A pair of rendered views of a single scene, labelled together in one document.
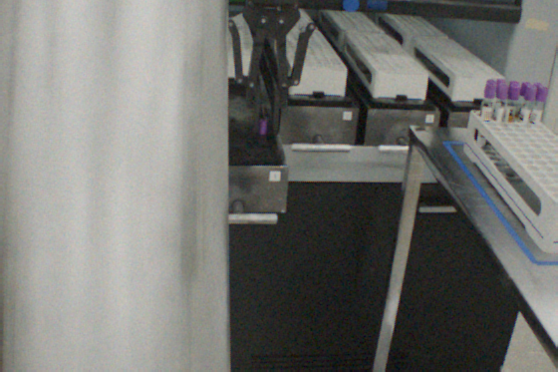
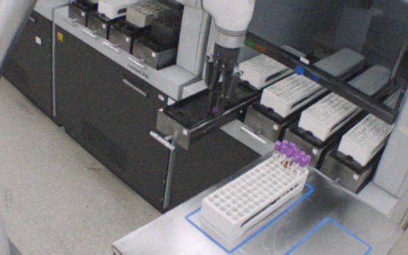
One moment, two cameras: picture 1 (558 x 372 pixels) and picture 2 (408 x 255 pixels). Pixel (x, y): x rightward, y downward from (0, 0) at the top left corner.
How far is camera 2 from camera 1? 0.99 m
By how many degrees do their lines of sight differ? 39
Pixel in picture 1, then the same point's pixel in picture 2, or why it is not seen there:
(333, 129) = (268, 130)
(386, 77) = (305, 118)
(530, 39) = (401, 139)
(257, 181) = (179, 130)
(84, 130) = not seen: outside the picture
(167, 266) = not seen: outside the picture
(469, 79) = (348, 142)
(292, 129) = (250, 119)
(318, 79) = (272, 102)
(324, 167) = (261, 147)
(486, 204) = not seen: hidden behind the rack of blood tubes
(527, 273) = (173, 217)
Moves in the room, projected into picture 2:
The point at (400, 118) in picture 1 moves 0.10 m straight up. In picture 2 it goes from (300, 142) to (308, 115)
